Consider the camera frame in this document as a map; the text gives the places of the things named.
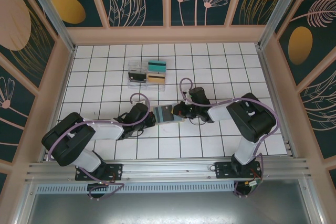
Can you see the aluminium side rail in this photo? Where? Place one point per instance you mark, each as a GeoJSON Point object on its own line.
{"type": "Point", "coordinates": [277, 103]}

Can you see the teal credit card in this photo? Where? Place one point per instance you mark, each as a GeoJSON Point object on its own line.
{"type": "Point", "coordinates": [157, 68]}

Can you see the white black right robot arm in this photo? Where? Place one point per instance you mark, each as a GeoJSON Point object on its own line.
{"type": "Point", "coordinates": [219, 112]}

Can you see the black credit card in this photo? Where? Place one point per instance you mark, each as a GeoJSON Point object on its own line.
{"type": "Point", "coordinates": [136, 75]}

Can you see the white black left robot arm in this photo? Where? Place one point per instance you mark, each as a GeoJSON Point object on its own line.
{"type": "Point", "coordinates": [105, 132]}

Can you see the aluminium frame post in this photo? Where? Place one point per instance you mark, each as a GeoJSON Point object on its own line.
{"type": "Point", "coordinates": [50, 11]}
{"type": "Point", "coordinates": [283, 9]}

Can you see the beige leather card holder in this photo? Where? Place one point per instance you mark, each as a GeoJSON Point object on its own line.
{"type": "Point", "coordinates": [177, 119]}

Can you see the gold credit card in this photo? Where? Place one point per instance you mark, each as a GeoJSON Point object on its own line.
{"type": "Point", "coordinates": [156, 79]}

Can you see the long aluminium base rail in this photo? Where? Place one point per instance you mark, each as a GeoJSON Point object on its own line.
{"type": "Point", "coordinates": [170, 169]}

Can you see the galvanised metal sheet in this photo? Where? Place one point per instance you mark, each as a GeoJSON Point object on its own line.
{"type": "Point", "coordinates": [170, 208]}

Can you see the clear acrylic card organizer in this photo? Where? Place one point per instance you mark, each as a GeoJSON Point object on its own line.
{"type": "Point", "coordinates": [136, 65]}

